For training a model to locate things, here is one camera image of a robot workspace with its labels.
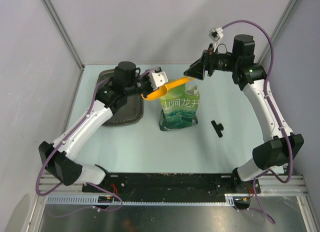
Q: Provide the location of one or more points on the black bag clip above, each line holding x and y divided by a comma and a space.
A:
218, 127

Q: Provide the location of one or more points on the green litter bag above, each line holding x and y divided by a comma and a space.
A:
179, 107

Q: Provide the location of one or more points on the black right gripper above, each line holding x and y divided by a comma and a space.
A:
205, 63

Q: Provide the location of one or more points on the aluminium frame rail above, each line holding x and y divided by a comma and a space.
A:
220, 183

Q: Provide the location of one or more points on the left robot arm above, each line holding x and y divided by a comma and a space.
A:
109, 96

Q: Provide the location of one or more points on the yellow plastic scoop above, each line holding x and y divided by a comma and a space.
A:
164, 89

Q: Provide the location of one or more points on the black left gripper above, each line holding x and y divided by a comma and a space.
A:
150, 87

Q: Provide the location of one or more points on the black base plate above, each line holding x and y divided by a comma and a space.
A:
175, 195

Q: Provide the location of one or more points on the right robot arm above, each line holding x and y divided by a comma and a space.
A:
281, 144

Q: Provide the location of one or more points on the grey slotted cable duct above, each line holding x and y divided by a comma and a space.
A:
104, 200

